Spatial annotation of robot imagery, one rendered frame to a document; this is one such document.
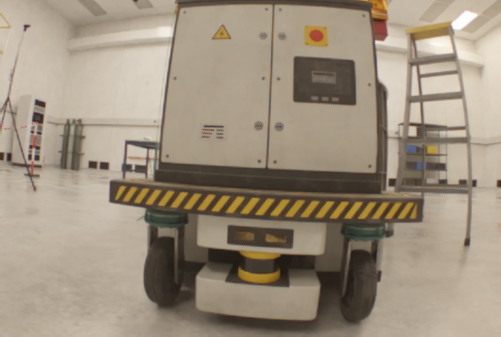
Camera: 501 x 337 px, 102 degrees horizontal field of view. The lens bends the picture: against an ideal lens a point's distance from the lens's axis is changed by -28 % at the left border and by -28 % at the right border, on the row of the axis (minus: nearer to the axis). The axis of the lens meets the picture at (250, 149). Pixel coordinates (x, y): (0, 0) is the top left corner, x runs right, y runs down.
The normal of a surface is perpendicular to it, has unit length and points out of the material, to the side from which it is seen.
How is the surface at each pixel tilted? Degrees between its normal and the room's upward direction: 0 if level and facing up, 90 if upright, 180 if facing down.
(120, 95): 90
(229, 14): 90
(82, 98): 90
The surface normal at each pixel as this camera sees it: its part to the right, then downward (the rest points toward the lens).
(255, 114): -0.10, -0.08
